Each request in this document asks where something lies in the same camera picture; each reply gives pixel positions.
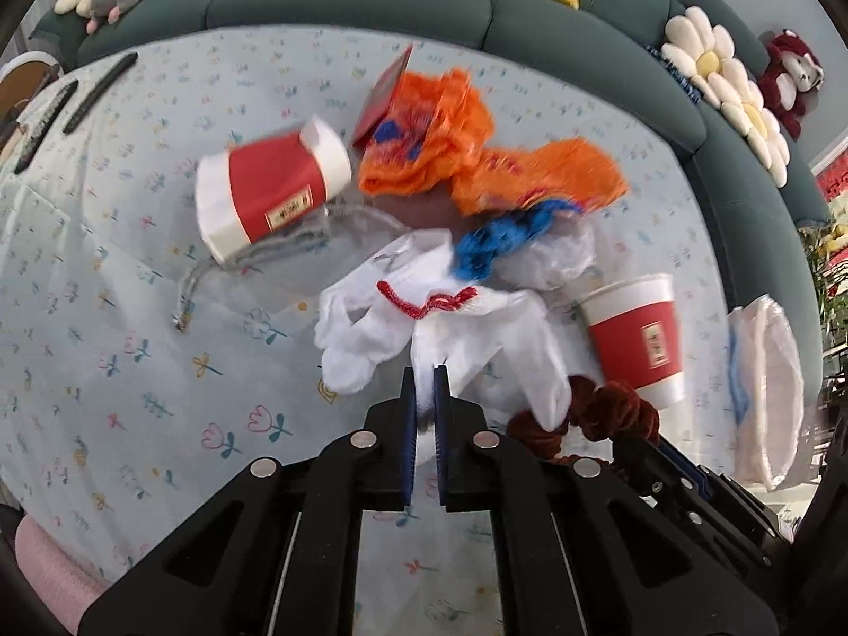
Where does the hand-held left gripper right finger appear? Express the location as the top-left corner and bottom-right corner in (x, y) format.
(432, 364), (779, 636)

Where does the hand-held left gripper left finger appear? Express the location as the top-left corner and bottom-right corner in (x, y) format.
(78, 367), (418, 636)

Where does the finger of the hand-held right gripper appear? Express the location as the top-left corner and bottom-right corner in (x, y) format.
(613, 437), (736, 544)

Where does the dark red velvet scrunchie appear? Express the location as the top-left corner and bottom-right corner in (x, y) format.
(507, 375), (662, 465)

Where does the white cotton glove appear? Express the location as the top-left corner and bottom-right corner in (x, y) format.
(313, 228), (465, 393)
(407, 288), (574, 431)

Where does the white plastic packet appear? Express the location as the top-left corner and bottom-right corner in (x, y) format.
(727, 295), (806, 492)

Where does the red and white paper cup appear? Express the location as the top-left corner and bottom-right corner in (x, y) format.
(194, 114), (352, 264)
(575, 273), (686, 410)

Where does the clear plastic bag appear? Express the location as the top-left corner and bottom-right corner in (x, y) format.
(493, 215), (600, 293)

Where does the grey drawstring mesh pouch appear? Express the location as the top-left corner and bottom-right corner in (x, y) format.
(171, 202), (399, 332)

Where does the orange plastic bag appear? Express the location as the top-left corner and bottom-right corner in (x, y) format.
(358, 66), (630, 279)

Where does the red envelope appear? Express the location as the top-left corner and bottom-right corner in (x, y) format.
(351, 45), (415, 147)

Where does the potted plant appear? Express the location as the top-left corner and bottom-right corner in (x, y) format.
(805, 218), (848, 346)

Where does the floral tablecloth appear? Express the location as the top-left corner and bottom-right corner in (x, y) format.
(0, 26), (789, 636)

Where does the white daisy cushion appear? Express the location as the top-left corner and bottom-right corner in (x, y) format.
(702, 59), (792, 190)
(661, 6), (739, 90)

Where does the pink stool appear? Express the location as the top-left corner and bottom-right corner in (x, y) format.
(13, 513), (110, 633)

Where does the blue knitted cloth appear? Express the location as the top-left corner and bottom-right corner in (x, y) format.
(646, 43), (703, 103)

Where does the dark red plush monkey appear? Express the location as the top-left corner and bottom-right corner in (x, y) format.
(757, 28), (826, 140)

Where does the dark green sofa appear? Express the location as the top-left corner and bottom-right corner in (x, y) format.
(30, 0), (832, 293)

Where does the black remote control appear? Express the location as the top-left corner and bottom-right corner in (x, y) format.
(64, 51), (139, 134)
(14, 79), (79, 174)

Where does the round wooden side table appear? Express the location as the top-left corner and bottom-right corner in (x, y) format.
(0, 53), (64, 166)

